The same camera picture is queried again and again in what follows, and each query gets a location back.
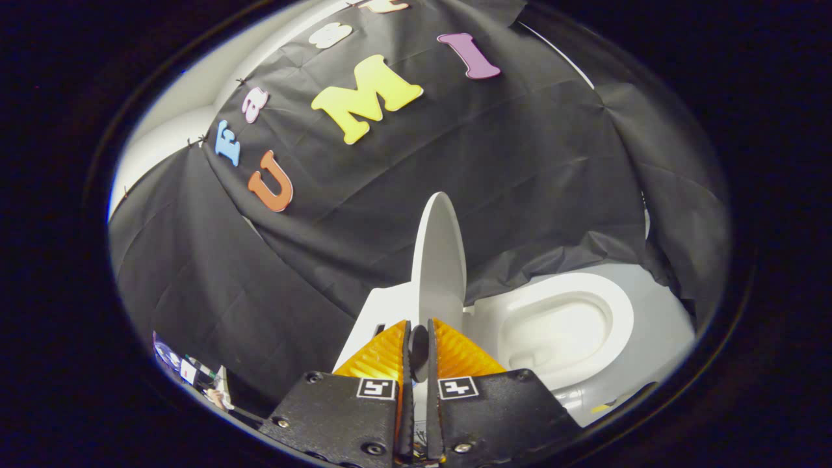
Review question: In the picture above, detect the black backdrop cloth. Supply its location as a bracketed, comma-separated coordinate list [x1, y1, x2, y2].
[107, 0, 732, 417]

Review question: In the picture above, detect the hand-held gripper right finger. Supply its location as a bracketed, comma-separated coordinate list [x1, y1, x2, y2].
[426, 318, 582, 467]

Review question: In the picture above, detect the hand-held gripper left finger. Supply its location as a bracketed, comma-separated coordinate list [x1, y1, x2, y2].
[260, 318, 415, 467]

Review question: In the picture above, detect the black round lid handle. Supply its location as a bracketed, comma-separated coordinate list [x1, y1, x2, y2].
[408, 325, 431, 383]

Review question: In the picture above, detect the colourful equipment clutter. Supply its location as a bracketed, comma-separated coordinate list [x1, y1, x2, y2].
[153, 330, 235, 411]

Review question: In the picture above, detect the white toilet lid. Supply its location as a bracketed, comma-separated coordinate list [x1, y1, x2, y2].
[411, 192, 467, 333]

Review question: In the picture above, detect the white toilet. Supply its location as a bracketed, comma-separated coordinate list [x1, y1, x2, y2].
[331, 272, 651, 430]

